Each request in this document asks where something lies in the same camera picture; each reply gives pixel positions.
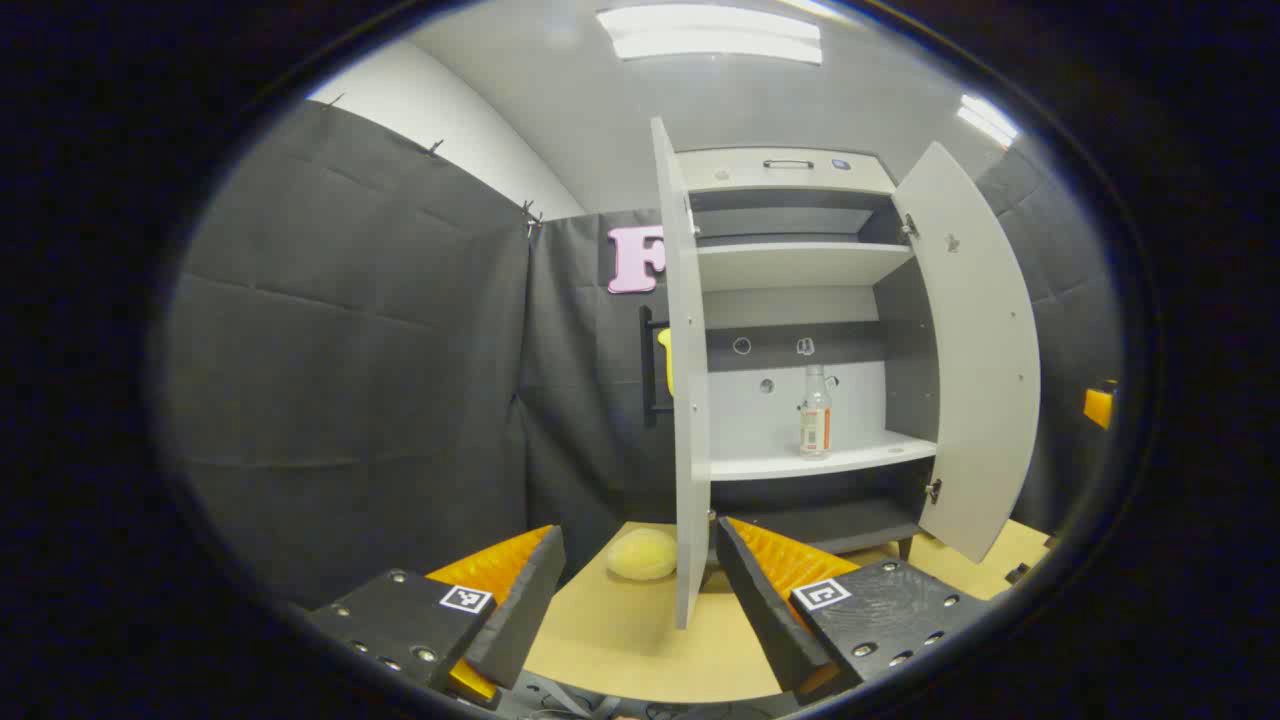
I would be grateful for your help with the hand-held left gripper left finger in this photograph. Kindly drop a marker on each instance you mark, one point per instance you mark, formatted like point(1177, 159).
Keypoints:
point(520, 610)

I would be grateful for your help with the grey cabinet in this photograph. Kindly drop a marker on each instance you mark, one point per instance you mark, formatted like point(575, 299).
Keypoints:
point(800, 265)

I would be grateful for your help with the large ceiling light panel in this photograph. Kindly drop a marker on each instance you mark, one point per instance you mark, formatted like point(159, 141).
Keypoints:
point(710, 35)

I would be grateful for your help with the small ceiling light panel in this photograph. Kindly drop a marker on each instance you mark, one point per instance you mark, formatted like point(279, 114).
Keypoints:
point(988, 120)

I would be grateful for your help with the pale yellow round coaster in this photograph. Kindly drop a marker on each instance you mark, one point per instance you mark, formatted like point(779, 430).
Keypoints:
point(642, 555)

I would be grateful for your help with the grey cabinet door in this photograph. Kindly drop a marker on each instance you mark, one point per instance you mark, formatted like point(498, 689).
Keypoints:
point(690, 400)
point(980, 350)

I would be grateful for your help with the clear bottle with orange label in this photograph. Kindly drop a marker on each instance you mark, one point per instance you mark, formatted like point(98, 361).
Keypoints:
point(815, 425)

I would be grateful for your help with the small black bracket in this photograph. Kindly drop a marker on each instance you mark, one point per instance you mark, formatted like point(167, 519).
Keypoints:
point(1017, 573)

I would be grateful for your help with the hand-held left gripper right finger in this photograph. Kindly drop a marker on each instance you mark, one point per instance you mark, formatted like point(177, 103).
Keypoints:
point(765, 610)

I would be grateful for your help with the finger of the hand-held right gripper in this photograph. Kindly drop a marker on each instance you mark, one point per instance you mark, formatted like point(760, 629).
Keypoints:
point(1099, 406)

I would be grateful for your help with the black backdrop cloth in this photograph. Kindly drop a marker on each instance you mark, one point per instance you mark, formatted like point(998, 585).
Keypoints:
point(350, 350)

